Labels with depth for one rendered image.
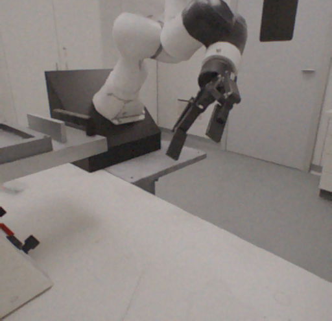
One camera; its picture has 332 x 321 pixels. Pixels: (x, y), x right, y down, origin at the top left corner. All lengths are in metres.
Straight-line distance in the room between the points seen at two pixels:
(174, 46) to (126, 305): 0.57
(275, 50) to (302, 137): 0.94
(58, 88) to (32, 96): 1.75
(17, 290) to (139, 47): 0.65
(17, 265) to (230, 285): 0.35
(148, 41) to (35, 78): 2.06
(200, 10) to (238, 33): 0.11
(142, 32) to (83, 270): 0.62
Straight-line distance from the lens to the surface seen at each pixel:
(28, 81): 2.79
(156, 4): 0.92
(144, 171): 0.94
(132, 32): 0.81
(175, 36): 0.70
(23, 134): 0.58
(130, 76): 0.92
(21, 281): 0.51
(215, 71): 0.60
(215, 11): 0.66
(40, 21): 2.86
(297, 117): 3.09
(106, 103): 1.02
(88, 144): 0.54
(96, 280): 0.54
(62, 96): 1.04
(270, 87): 3.17
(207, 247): 0.60
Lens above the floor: 1.12
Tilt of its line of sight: 20 degrees down
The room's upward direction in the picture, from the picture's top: straight up
